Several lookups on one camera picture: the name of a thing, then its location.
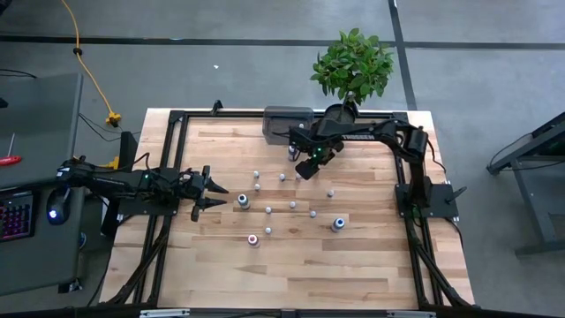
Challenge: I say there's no grey metal table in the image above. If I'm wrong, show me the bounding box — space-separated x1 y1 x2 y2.
485 110 565 258

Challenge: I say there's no green leafy plant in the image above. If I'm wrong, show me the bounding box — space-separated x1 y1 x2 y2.
309 27 395 106

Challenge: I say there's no silver aluminium bracket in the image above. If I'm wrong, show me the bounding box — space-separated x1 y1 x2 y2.
386 310 437 318
139 308 191 318

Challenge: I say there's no backlit keyboard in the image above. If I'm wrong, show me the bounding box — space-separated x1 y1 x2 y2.
0 189 36 244

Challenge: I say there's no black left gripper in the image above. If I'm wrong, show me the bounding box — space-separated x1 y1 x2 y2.
178 164 230 223

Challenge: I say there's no yellow extension cable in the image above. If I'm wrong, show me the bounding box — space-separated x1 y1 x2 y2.
60 0 117 117

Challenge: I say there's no red-handled screwdriver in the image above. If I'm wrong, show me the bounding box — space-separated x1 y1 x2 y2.
0 133 23 169

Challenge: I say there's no black plant pot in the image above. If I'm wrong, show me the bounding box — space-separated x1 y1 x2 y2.
324 102 358 133

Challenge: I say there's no black box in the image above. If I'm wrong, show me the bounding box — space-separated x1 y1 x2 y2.
117 130 139 174

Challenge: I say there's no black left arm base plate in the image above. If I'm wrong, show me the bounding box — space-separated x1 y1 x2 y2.
115 193 181 218

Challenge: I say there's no black computer mouse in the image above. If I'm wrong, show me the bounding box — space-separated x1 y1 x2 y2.
45 187 72 226

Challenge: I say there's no translucent grey plastic bin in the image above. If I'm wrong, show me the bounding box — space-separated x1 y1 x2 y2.
262 105 315 146

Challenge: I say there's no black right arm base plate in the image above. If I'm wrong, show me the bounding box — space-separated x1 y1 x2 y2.
395 182 468 221

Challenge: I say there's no black aluminium table frame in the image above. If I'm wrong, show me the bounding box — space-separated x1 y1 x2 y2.
100 108 477 310

